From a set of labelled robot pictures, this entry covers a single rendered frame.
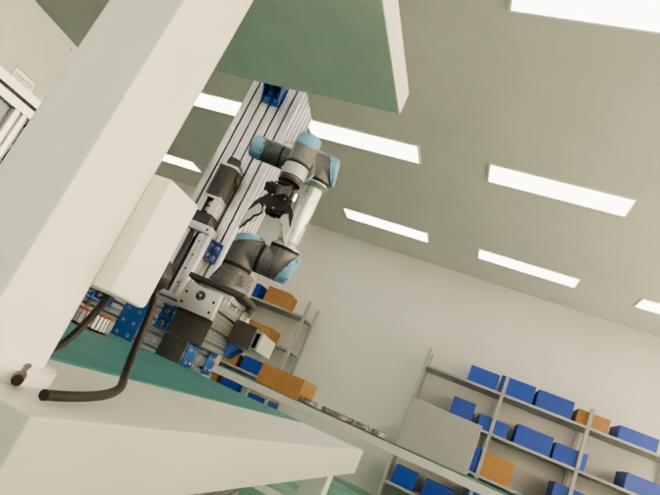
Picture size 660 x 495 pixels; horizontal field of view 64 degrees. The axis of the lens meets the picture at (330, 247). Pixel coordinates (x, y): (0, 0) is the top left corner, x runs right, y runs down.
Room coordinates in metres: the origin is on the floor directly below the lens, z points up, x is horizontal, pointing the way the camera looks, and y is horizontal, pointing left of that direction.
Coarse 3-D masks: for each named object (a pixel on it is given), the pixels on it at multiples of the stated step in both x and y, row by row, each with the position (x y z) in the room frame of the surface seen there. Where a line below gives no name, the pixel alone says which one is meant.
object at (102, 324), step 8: (80, 304) 1.20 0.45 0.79; (80, 312) 1.12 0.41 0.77; (88, 312) 1.12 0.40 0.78; (72, 320) 1.13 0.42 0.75; (80, 320) 1.12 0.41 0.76; (96, 320) 1.13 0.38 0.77; (104, 320) 1.15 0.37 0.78; (112, 320) 1.18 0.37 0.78; (88, 328) 1.14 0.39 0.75; (96, 328) 1.14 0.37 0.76; (104, 328) 1.16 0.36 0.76
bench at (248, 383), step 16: (224, 368) 3.76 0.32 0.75; (256, 384) 3.67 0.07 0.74; (288, 400) 3.58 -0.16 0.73; (320, 416) 3.50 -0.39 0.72; (352, 432) 3.42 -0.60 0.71; (368, 432) 3.70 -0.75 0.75; (384, 448) 3.35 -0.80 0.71; (400, 448) 3.32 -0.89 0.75; (416, 464) 3.28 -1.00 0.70; (432, 464) 3.25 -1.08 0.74; (464, 480) 3.18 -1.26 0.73
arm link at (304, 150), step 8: (304, 136) 1.43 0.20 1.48; (312, 136) 1.43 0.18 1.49; (296, 144) 1.44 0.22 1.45; (304, 144) 1.43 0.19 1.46; (312, 144) 1.43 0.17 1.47; (320, 144) 1.46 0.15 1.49; (296, 152) 1.43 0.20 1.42; (304, 152) 1.43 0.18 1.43; (312, 152) 1.44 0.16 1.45; (288, 160) 1.46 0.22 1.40; (296, 160) 1.43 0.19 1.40; (304, 160) 1.43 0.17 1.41; (312, 160) 1.45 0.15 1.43
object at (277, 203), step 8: (280, 176) 1.44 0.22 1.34; (288, 176) 1.43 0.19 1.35; (296, 184) 1.45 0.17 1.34; (296, 192) 1.51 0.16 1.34; (264, 200) 1.44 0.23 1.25; (272, 200) 1.44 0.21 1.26; (280, 200) 1.43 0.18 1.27; (288, 200) 1.43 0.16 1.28; (272, 208) 1.44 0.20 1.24; (280, 208) 1.43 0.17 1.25; (272, 216) 1.50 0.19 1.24; (280, 216) 1.47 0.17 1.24
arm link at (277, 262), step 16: (320, 160) 1.86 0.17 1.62; (336, 160) 1.86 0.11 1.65; (320, 176) 1.87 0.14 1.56; (336, 176) 1.91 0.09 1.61; (304, 192) 1.89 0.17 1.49; (320, 192) 1.91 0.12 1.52; (304, 208) 1.90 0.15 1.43; (304, 224) 1.92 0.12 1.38; (288, 240) 1.91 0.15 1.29; (272, 256) 1.91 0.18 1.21; (288, 256) 1.91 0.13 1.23; (256, 272) 1.96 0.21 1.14; (272, 272) 1.92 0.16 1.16; (288, 272) 1.91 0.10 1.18
